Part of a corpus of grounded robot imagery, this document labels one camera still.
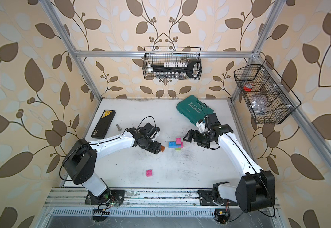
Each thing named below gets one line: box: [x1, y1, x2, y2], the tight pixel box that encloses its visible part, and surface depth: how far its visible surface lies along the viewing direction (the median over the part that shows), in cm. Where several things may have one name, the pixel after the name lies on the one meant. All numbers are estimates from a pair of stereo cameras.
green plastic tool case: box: [175, 95, 215, 126], surface depth 110 cm
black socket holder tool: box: [150, 59, 203, 78], surface depth 86 cm
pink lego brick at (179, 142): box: [175, 140, 185, 149], surface depth 87 cm
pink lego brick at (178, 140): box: [175, 137, 182, 144], surface depth 86 cm
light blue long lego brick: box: [168, 142, 179, 149], surface depth 91 cm
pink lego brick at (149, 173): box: [146, 169, 153, 177], surface depth 84 cm
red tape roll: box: [243, 83, 254, 92], surface depth 84 cm
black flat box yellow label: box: [90, 109, 117, 140], surface depth 107 cm
